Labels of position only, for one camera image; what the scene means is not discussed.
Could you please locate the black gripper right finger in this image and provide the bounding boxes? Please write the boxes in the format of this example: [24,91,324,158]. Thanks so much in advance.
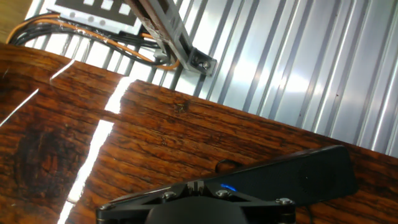
[197,180,296,224]

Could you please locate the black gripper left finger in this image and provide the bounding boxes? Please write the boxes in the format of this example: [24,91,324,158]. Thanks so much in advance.
[96,180,197,224]

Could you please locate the blue ringed speaker knob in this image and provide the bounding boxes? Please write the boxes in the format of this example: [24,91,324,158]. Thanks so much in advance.
[220,182,238,192]

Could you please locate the black speaker bar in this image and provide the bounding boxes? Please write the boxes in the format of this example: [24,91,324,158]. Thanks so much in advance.
[105,145,359,215]

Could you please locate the wood grain table board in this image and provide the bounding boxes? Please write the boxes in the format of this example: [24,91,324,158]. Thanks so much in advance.
[0,42,398,224]

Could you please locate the white black patterned board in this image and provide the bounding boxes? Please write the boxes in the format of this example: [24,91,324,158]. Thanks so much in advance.
[46,0,144,35]

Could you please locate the thin black speaker cable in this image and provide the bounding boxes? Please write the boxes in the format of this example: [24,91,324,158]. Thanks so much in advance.
[215,159,243,174]

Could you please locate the orange cable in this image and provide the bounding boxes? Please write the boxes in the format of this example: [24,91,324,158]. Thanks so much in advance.
[6,14,181,71]

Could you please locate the aluminium strut with bracket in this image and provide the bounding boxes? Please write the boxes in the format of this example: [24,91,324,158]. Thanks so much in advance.
[127,0,218,77]

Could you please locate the black cable bundle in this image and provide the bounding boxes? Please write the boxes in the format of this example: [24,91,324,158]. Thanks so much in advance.
[12,18,172,67]

